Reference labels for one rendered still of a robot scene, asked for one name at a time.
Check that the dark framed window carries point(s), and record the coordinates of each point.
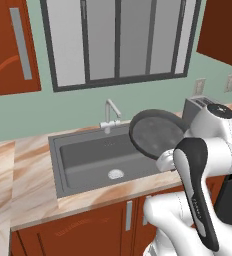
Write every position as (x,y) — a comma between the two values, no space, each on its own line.
(121,40)

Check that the silver sink tap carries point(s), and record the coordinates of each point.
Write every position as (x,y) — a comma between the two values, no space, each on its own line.
(109,115)

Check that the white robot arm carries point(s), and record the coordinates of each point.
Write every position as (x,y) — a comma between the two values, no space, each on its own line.
(191,173)

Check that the black oven front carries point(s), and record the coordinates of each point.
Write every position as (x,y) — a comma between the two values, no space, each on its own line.
(231,200)

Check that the grey toaster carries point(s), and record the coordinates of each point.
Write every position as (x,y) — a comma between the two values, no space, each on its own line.
(192,108)

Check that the dark grey frying pan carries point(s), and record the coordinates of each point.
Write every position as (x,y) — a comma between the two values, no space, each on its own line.
(156,133)

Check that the red-brown wall cupboard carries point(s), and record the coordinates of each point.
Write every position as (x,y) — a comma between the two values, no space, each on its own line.
(224,30)

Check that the red-brown wall cupboard door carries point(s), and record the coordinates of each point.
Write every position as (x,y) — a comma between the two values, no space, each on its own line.
(1,46)

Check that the pale wall socket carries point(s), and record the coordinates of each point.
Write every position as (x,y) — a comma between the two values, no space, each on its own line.
(199,86)
(230,83)

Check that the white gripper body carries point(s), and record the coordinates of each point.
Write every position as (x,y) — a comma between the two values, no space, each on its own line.
(164,161)

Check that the grey kitchen sink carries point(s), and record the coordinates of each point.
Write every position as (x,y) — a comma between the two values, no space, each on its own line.
(88,156)

